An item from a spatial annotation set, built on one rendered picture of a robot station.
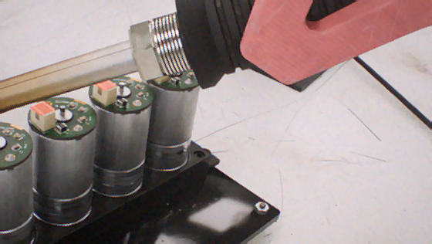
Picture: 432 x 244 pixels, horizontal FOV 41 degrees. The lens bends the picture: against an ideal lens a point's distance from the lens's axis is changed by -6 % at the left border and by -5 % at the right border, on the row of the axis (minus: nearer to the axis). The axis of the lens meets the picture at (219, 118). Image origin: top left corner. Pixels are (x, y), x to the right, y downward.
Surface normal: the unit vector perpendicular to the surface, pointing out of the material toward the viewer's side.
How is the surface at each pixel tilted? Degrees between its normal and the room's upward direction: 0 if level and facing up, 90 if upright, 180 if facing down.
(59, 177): 90
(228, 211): 0
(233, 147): 0
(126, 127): 90
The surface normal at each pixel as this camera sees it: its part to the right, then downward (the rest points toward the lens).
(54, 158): 0.03, 0.55
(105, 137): -0.31, 0.47
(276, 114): 0.18, -0.82
